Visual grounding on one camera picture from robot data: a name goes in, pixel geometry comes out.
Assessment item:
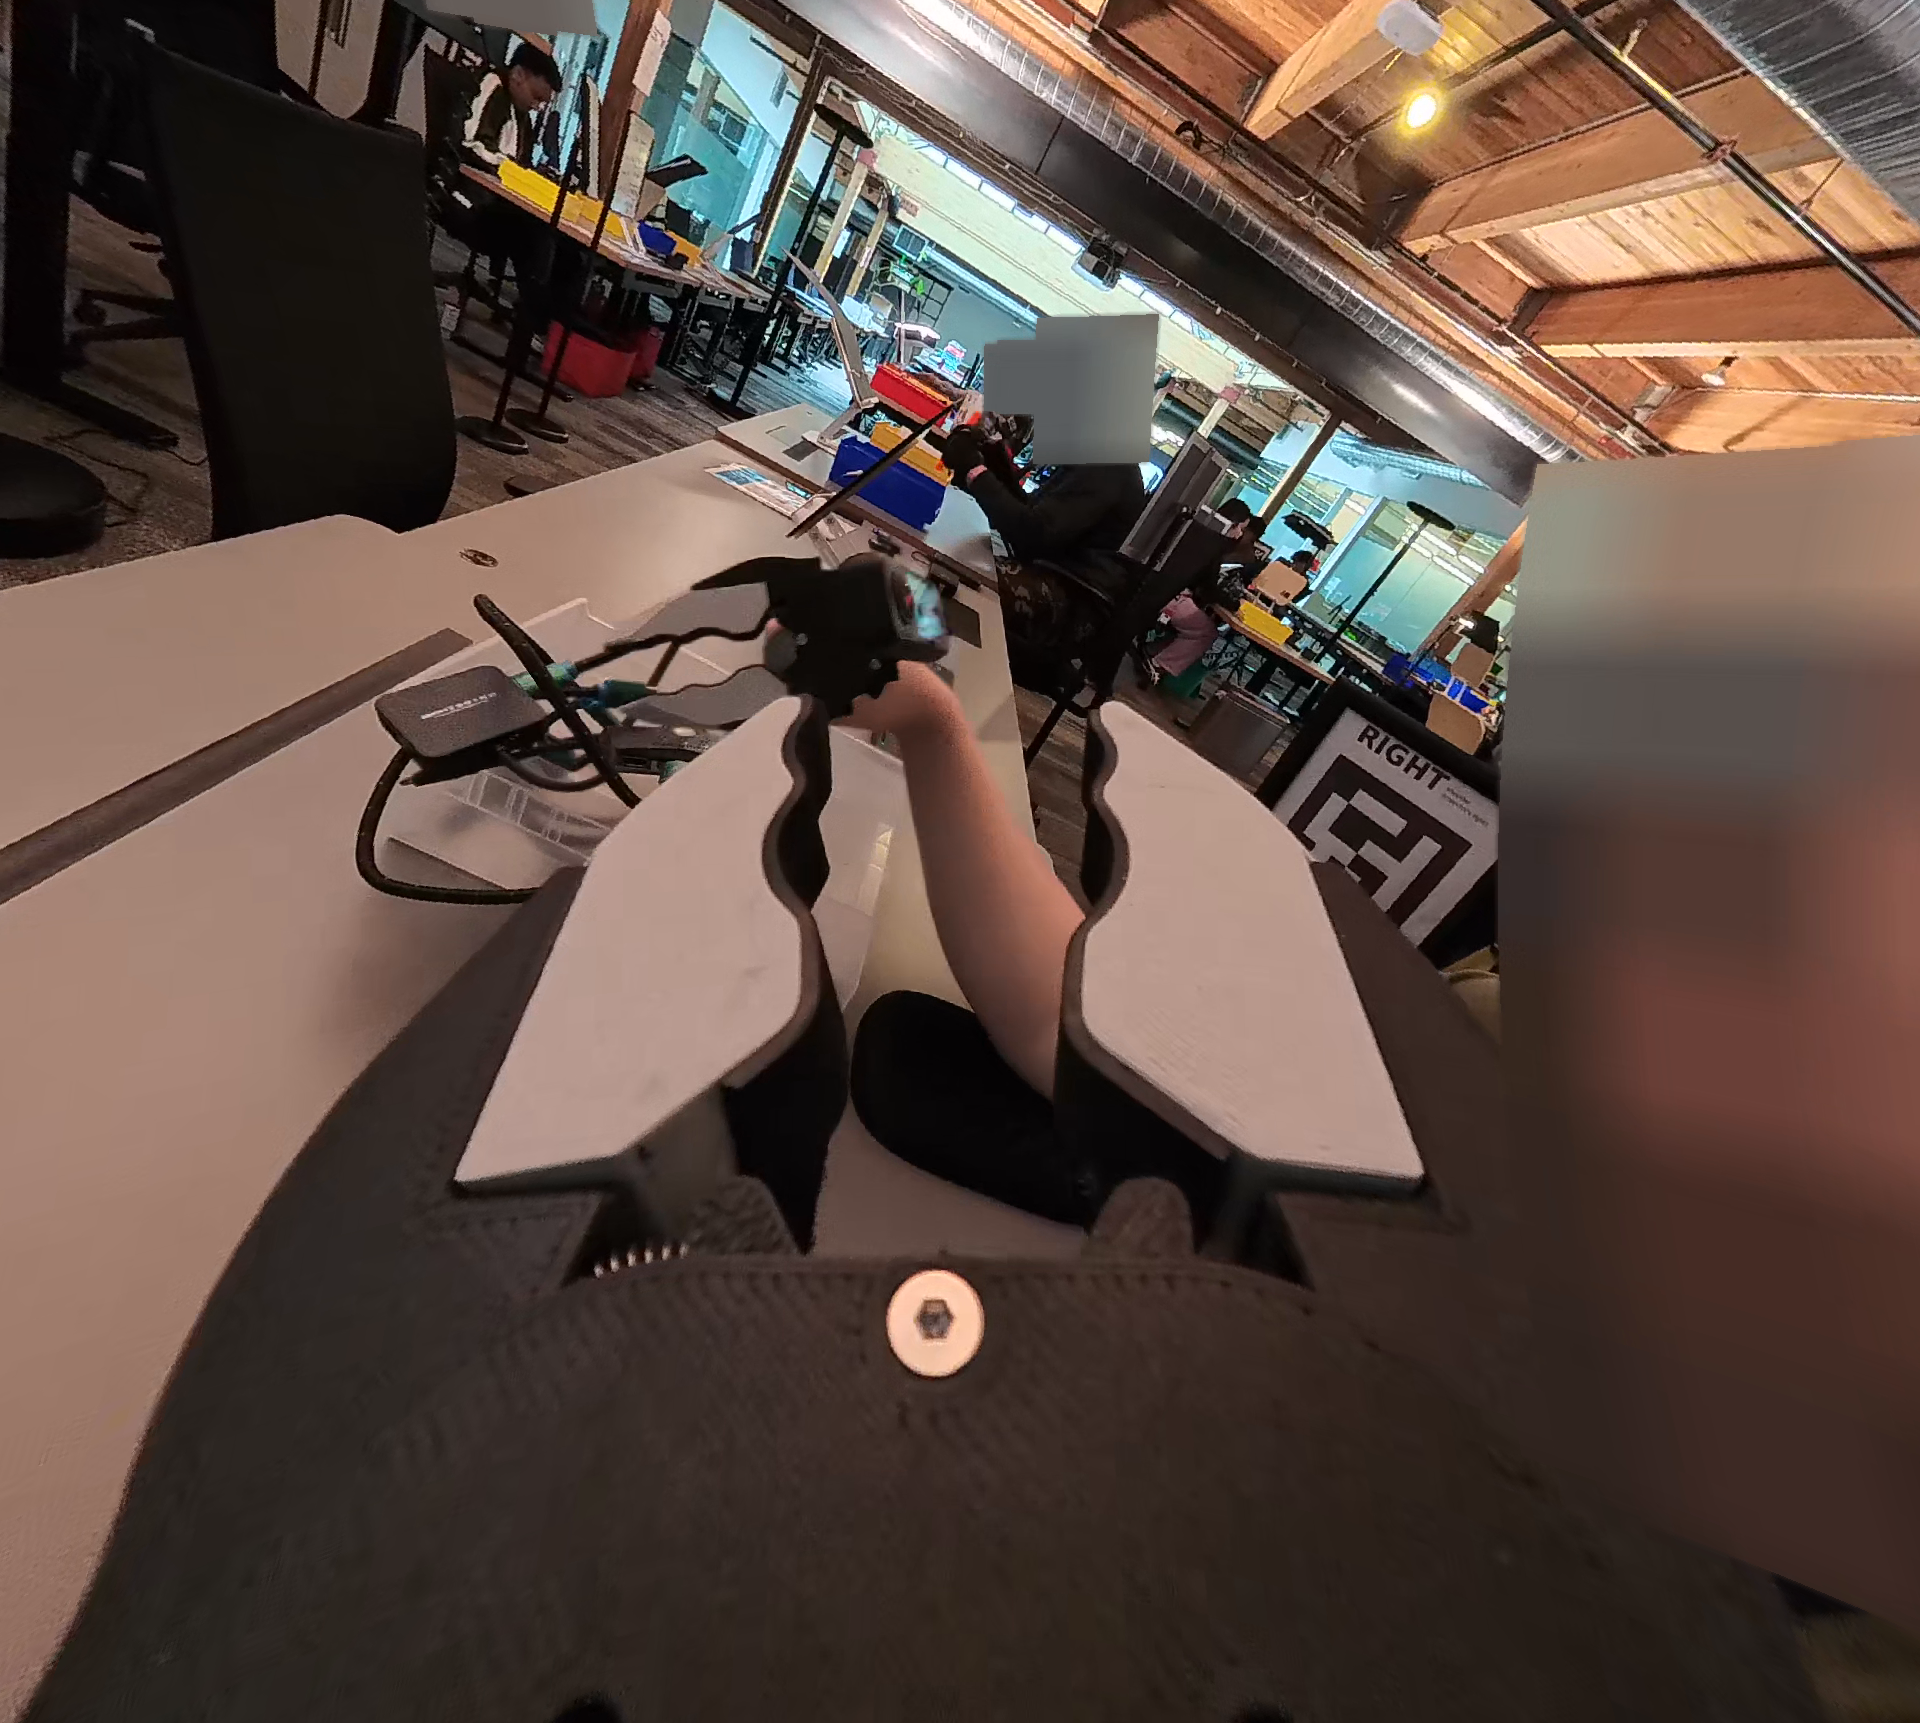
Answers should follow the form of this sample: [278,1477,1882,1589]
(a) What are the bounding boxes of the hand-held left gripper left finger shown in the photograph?
[452,696,854,1229]

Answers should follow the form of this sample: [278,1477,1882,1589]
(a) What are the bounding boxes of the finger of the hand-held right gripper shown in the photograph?
[569,614,789,690]
[690,556,828,628]

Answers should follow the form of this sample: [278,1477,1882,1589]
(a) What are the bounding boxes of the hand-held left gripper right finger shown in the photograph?
[1051,700,1428,1221]

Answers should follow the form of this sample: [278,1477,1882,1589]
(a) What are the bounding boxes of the clear plastic organizer box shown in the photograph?
[373,594,910,1006]

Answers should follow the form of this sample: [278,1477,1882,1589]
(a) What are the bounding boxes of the black capture box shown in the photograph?
[371,666,552,760]

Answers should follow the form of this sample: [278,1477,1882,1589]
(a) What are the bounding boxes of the person's right forearm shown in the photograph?
[884,704,1089,1095]

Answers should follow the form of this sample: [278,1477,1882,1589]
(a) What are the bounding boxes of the person's right hand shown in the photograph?
[846,666,962,738]

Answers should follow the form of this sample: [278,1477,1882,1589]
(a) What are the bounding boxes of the blue bin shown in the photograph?
[828,430,950,536]

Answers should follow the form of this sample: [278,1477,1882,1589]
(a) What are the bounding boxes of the black-white printed tag board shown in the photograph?
[1259,700,1502,968]

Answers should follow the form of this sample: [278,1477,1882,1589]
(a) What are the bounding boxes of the grey waste bin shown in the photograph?
[1191,688,1295,780]

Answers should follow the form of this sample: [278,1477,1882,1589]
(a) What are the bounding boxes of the red floor bin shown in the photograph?
[540,320,665,400]

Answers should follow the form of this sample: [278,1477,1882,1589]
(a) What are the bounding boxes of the black cushion pad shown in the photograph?
[846,988,1104,1229]

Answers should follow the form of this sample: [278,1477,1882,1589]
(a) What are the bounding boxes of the yellow bin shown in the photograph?
[498,158,605,222]

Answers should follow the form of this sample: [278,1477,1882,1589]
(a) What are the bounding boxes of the black round stand base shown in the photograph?
[0,430,109,560]

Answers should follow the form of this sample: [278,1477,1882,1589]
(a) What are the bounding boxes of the black ceiling pipe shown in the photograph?
[1304,0,1920,338]

